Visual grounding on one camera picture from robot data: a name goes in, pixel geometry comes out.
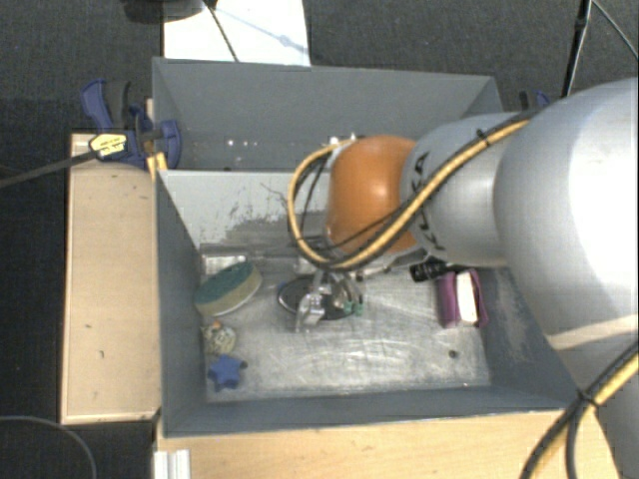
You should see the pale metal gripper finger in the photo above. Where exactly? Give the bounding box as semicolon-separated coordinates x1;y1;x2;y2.
308;294;327;330
295;293;313;334

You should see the grey metal bin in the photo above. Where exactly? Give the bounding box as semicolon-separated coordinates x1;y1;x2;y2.
149;56;584;439

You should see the green and beige round sponge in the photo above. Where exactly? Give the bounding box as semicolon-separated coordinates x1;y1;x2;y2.
193;260;264;318

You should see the speckled beige ball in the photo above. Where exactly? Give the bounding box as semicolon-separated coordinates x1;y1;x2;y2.
201;320;238;357

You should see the blue star toy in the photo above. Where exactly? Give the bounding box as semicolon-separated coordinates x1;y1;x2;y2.
206;353;250;393

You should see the purple and white box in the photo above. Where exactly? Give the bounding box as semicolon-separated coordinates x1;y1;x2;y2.
435;267;490;330

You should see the pale wood board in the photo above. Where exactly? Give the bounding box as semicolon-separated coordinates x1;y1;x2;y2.
59;132;164;426

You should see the black cylinder on white bracket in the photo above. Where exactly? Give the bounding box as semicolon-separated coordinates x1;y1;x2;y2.
363;252;453;284

